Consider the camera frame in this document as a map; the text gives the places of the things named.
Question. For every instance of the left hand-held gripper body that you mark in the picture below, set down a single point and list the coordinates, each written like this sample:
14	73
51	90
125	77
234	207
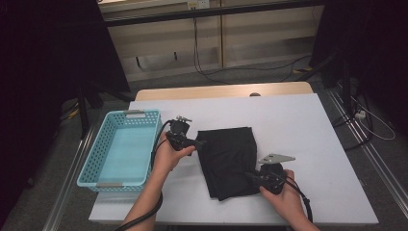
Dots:
179	134

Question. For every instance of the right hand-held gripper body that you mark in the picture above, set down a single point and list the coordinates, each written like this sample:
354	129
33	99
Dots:
272	176

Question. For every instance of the black shorts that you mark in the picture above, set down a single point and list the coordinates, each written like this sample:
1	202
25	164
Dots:
227	160

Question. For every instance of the light blue perforated basket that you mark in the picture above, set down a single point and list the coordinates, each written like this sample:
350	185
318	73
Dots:
125	154

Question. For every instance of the person's left hand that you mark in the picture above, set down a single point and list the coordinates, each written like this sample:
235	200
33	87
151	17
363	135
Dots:
166	159

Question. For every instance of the person's right hand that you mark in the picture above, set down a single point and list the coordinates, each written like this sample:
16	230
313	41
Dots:
287	202

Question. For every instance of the wooden table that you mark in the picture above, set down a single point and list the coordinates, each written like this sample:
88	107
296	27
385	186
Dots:
192	91

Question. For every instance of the white table cover board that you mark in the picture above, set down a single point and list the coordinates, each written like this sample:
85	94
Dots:
304	128

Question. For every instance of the round table grommet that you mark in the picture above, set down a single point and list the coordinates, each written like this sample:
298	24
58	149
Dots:
255	94

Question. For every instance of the black metal stand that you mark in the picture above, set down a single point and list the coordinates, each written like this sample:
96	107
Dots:
345	83
83	112

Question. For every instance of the yellow floor tape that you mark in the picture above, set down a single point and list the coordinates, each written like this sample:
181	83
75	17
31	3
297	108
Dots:
303	69

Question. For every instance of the beige wooden cabinet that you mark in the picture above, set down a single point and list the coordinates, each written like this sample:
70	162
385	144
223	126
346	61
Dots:
256	38

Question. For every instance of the black curtain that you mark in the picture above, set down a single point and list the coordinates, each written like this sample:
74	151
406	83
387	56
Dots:
378	48
38	80

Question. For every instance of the aluminium floor rail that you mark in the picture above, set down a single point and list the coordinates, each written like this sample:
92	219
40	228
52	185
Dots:
378	166
65	189

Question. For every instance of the white wall socket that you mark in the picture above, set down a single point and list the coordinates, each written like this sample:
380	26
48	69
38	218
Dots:
198	4

